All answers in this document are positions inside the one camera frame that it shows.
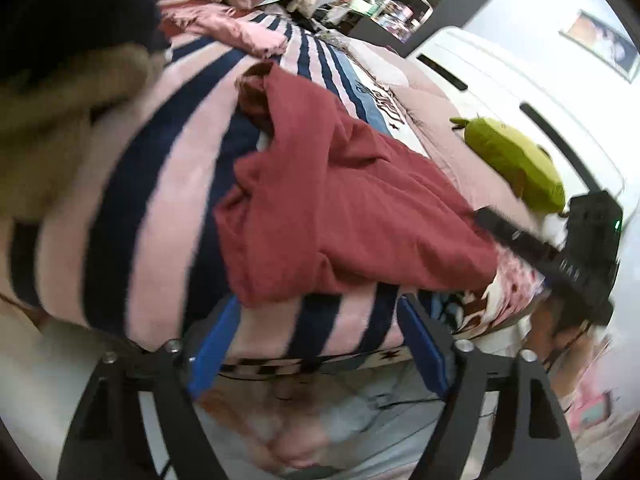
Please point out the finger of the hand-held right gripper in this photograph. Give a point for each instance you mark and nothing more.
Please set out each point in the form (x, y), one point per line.
(515, 240)

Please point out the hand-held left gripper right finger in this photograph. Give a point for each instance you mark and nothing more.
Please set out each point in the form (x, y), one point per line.
(421, 350)

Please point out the beige cloth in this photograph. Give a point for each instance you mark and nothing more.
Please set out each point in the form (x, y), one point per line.
(60, 110)

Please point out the green avocado plush toy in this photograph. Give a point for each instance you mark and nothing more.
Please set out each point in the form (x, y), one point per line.
(510, 155)

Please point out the framed photo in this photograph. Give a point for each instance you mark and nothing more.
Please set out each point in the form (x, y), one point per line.
(605, 42)

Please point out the pink pillow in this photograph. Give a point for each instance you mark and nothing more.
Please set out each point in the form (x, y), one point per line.
(395, 67)
(450, 155)

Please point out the dark cloth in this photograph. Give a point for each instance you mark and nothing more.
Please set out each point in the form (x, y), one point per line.
(65, 10)

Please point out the white bed headboard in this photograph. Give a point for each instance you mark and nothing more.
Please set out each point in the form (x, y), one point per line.
(525, 85)

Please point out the red long-sleeved shirt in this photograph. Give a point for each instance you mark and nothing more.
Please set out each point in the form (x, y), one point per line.
(340, 185)

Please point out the dark tall bookshelf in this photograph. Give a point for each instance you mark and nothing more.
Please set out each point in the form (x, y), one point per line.
(475, 0)

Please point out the group of cosmetic bottles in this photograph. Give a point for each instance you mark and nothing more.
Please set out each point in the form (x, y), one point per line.
(395, 15)

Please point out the pink folded garment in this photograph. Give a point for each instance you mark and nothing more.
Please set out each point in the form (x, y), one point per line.
(220, 25)

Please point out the striped bed sheet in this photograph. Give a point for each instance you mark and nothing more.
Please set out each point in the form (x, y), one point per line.
(165, 185)

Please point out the pink box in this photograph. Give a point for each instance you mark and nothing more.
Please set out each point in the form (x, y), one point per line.
(594, 410)

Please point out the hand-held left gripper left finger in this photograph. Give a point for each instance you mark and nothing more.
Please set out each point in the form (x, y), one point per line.
(215, 355)

